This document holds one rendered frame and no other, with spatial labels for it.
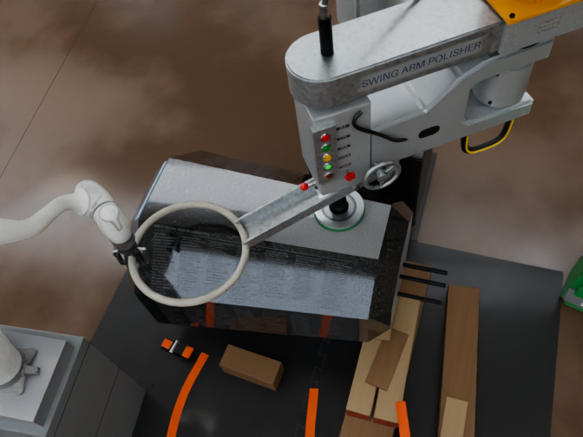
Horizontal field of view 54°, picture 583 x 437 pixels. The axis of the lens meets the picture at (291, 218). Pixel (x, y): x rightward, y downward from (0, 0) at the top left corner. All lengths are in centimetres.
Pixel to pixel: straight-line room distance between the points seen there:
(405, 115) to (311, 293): 87
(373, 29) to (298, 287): 112
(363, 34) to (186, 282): 135
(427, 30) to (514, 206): 194
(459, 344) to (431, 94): 146
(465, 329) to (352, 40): 176
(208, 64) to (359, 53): 281
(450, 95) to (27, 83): 363
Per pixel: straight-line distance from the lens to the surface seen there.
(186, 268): 259
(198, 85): 437
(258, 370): 298
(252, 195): 256
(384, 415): 282
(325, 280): 241
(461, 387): 301
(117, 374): 288
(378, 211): 246
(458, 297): 317
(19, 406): 246
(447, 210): 353
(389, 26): 188
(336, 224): 240
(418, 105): 205
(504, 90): 221
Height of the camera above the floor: 294
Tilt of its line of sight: 57 degrees down
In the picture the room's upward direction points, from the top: 12 degrees counter-clockwise
